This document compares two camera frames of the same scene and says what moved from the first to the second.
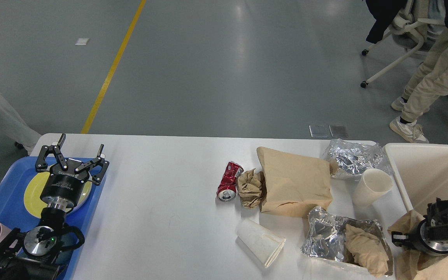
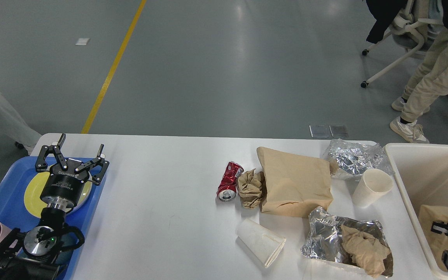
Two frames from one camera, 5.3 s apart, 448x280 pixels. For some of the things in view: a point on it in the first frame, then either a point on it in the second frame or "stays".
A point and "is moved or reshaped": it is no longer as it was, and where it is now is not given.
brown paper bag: [412, 263] is moved or reshaped
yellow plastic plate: [32, 202] stays
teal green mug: [64, 257] stays
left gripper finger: [100, 161] stays
